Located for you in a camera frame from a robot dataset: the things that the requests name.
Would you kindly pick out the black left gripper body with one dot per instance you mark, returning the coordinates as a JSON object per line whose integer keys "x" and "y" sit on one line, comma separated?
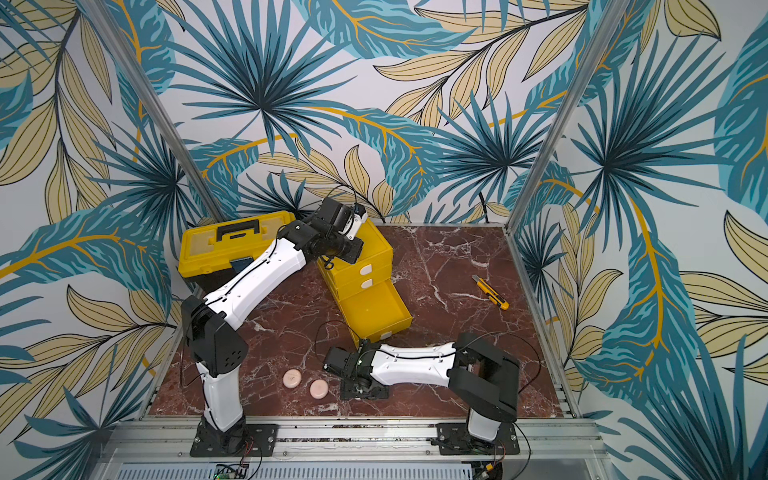
{"x": 346, "y": 248}

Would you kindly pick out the pink round earphone case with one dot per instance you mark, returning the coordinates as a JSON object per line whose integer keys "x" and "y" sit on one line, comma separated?
{"x": 292, "y": 378}
{"x": 319, "y": 389}

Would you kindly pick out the yellow bottom drawer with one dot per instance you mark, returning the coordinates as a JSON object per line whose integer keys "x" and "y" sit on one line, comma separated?
{"x": 376, "y": 313}

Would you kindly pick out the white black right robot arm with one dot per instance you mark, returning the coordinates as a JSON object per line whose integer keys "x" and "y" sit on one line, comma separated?
{"x": 468, "y": 351}

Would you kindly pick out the yellow plastic drawer cabinet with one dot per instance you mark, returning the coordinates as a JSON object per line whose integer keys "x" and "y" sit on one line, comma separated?
{"x": 372, "y": 267}

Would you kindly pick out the yellow black plastic toolbox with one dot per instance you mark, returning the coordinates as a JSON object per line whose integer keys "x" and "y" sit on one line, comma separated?
{"x": 213, "y": 254}

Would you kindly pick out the yellow black utility knife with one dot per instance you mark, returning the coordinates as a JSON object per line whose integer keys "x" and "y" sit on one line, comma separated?
{"x": 492, "y": 294}

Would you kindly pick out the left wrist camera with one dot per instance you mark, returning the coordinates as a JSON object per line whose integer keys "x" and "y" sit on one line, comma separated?
{"x": 340, "y": 218}

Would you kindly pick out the left aluminium frame post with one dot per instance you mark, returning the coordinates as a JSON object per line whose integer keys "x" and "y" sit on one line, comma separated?
{"x": 108, "y": 29}

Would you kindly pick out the aluminium frame post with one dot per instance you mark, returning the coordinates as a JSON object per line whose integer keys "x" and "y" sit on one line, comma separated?
{"x": 108, "y": 29}
{"x": 609, "y": 23}

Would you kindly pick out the right aluminium frame post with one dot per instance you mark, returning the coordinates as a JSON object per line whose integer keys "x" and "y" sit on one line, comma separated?
{"x": 609, "y": 23}

